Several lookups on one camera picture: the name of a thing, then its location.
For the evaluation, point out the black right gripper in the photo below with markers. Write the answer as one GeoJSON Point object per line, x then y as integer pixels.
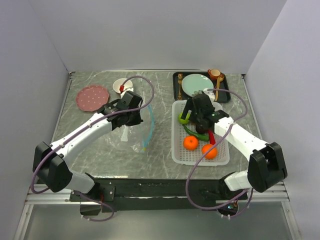
{"type": "Point", "coordinates": [190, 106]}

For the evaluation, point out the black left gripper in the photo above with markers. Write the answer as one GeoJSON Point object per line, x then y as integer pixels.
{"type": "Point", "coordinates": [137, 120]}

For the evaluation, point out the green toy apple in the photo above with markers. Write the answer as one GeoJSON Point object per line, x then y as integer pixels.
{"type": "Point", "coordinates": [183, 121]}

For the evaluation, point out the clear zip top bag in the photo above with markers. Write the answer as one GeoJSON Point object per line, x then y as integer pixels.
{"type": "Point", "coordinates": [136, 138]}

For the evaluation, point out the orange toy tangerine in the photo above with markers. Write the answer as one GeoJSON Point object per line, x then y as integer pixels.
{"type": "Point", "coordinates": [212, 151]}
{"type": "Point", "coordinates": [190, 143]}

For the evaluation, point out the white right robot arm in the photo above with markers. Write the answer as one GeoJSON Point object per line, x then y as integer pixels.
{"type": "Point", "coordinates": [266, 163]}

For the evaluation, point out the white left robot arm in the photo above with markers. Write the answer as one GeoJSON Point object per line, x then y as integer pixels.
{"type": "Point", "coordinates": [51, 161]}

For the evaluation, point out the floral paper bowl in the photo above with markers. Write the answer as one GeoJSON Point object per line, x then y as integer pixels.
{"type": "Point", "coordinates": [117, 85]}

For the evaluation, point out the mint green plate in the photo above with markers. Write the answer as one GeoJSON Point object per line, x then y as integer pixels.
{"type": "Point", "coordinates": [194, 83]}

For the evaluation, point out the dark purple toy mangosteen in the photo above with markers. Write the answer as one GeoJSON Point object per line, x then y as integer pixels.
{"type": "Point", "coordinates": [200, 129]}

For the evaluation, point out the gold fork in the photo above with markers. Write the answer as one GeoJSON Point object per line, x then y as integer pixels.
{"type": "Point", "coordinates": [180, 79]}

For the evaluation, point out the green toy cucumber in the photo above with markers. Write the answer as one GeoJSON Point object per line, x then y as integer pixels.
{"type": "Point", "coordinates": [201, 137]}

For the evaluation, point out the black serving tray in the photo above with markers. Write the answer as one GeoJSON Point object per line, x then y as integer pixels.
{"type": "Point", "coordinates": [185, 73]}

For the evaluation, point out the pink dotted plate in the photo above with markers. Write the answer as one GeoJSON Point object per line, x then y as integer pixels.
{"type": "Point", "coordinates": [91, 98]}

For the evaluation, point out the brown ceramic cup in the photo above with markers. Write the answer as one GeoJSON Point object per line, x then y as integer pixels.
{"type": "Point", "coordinates": [214, 74]}

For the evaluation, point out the white plastic mesh basket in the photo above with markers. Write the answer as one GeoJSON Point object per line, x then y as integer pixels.
{"type": "Point", "coordinates": [183, 156]}

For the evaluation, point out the wooden spoon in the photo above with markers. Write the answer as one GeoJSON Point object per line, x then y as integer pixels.
{"type": "Point", "coordinates": [219, 80]}

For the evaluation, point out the red toy chili pepper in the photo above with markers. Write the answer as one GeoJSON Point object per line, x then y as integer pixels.
{"type": "Point", "coordinates": [211, 136]}

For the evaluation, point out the aluminium front rail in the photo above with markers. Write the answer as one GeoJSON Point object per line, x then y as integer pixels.
{"type": "Point", "coordinates": [276, 193]}

